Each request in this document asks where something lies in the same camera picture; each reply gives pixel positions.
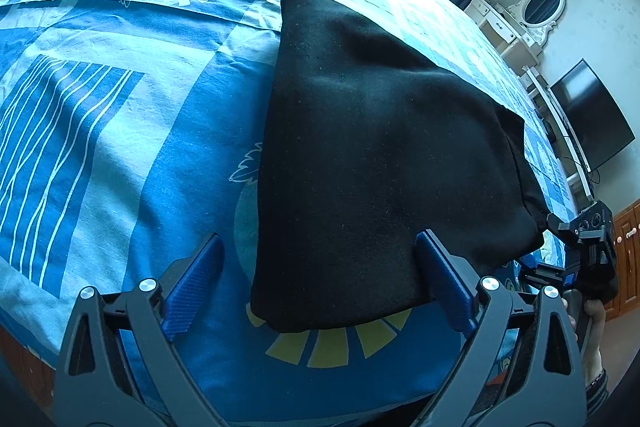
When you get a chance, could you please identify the black pants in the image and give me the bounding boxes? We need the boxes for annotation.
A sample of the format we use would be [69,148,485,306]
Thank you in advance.
[250,0,551,334]

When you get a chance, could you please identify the white dressing table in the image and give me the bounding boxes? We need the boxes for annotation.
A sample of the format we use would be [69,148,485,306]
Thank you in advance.
[465,0,540,58]

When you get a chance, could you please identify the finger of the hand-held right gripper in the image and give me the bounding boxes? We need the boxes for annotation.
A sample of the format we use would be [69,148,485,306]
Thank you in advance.
[546,213,577,237]
[516,257,581,294]

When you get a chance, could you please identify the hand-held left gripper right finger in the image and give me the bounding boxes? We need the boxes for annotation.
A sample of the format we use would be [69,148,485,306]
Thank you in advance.
[416,230,588,427]

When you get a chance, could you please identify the black flat television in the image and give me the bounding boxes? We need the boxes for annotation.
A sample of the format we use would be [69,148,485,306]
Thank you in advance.
[550,59,637,172]

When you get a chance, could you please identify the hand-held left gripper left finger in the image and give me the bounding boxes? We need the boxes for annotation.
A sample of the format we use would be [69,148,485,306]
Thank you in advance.
[52,233,225,427]

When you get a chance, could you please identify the blue patterned bed sheet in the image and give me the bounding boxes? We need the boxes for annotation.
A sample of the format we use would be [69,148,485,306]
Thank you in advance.
[0,0,588,423]

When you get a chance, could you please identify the wooden cabinet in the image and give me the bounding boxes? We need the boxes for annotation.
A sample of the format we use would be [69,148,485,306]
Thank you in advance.
[605,202,640,319]

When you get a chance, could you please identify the oval white-framed mirror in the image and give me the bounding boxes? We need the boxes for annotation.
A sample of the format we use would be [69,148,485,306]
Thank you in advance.
[510,0,567,54]

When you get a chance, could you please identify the person's right forearm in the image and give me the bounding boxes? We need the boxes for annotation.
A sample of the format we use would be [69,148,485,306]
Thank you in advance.
[582,369,610,413]

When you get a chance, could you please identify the white television shelf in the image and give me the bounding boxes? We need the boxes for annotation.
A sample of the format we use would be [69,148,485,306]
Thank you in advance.
[522,64,597,208]

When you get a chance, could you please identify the person's right hand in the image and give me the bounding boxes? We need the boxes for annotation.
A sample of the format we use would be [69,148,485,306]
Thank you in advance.
[562,297,608,383]

